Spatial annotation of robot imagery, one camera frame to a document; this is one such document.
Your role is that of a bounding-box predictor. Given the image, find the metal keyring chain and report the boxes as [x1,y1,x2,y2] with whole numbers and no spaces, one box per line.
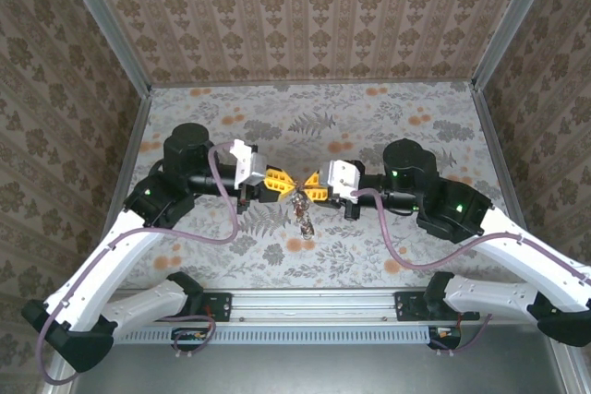
[290,185,320,241]

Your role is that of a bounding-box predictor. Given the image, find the grey metal panel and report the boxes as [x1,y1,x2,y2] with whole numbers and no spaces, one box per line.
[73,342,569,394]

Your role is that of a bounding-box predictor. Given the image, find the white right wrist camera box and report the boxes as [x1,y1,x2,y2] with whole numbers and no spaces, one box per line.
[321,158,365,205]

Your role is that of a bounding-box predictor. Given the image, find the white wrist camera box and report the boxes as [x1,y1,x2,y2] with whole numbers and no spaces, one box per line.
[229,138,269,190]
[321,158,365,205]

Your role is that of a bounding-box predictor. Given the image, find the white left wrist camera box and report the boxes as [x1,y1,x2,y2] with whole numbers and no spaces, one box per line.
[229,138,269,190]

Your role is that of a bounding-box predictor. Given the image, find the aluminium side rail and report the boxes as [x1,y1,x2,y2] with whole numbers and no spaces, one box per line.
[470,84,525,238]
[103,89,152,229]

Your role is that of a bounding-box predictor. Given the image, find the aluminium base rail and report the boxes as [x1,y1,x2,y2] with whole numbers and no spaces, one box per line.
[115,290,532,321]

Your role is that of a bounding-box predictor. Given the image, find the grey slotted cable duct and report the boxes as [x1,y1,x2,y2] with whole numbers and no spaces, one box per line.
[113,325,430,345]

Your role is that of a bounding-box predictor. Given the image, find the aluminium frame post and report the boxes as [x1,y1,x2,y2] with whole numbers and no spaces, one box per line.
[470,0,562,90]
[53,0,152,93]

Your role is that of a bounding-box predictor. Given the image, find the aluminium lower frame bar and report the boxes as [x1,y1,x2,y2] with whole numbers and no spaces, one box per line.
[41,356,89,394]
[549,345,587,394]

